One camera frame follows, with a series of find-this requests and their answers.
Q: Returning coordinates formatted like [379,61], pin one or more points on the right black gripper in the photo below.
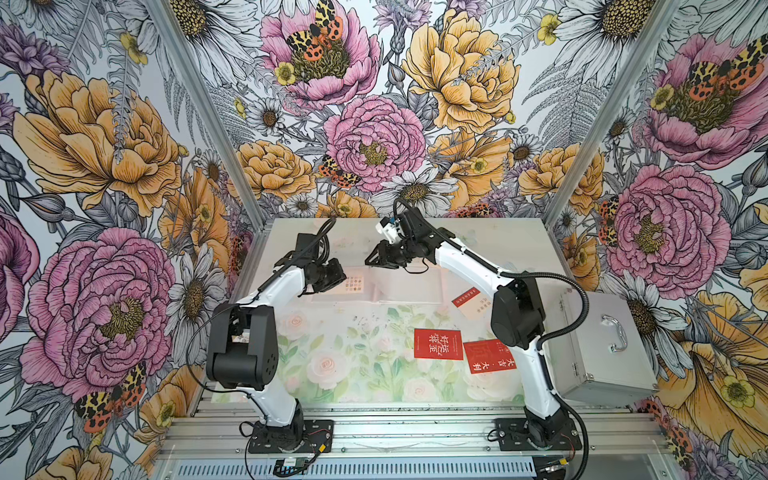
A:
[385,259]

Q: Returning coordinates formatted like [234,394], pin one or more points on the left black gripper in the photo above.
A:
[337,278]

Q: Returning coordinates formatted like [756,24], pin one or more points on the pale pink text card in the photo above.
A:
[354,284]

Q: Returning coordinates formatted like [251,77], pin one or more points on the pink elephant photo album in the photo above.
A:
[434,287]

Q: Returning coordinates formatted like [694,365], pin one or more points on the red card white characters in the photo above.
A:
[438,344]

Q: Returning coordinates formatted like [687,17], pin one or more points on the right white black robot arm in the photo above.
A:
[517,313]

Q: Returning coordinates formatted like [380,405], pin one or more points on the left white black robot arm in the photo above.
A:
[243,347]

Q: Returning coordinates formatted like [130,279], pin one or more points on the red and pink card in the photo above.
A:
[473,304]

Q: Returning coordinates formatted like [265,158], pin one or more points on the red card gold characters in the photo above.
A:
[487,356]

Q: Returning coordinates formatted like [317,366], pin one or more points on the silver aluminium case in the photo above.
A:
[603,362]

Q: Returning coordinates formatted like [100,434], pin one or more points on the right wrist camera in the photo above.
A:
[390,229]

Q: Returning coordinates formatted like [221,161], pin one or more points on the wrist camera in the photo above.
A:
[390,229]
[312,247]

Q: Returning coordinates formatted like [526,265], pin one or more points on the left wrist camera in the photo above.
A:
[312,247]

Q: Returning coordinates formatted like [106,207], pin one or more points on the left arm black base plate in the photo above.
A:
[315,436]

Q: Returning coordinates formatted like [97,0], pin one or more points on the aluminium front rail frame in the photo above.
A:
[412,441]

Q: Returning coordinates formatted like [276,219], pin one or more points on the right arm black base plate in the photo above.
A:
[518,434]

